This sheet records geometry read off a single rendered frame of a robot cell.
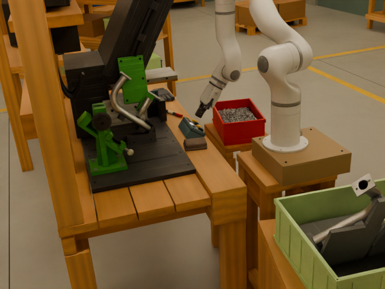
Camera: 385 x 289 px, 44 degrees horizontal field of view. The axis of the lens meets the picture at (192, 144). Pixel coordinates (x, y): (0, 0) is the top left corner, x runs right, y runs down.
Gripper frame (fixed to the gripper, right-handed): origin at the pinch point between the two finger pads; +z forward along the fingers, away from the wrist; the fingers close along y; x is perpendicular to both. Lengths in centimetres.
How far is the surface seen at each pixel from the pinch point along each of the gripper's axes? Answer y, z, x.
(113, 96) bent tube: -2.2, 10.3, 41.7
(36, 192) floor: 132, 133, 23
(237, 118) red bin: 3.9, -5.5, -21.4
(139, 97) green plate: 0.5, 6.1, 30.0
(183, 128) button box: -5.0, 9.4, 5.4
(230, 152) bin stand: -9.2, 9.1, -20.4
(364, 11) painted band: 571, -214, -447
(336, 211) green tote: -84, -4, -25
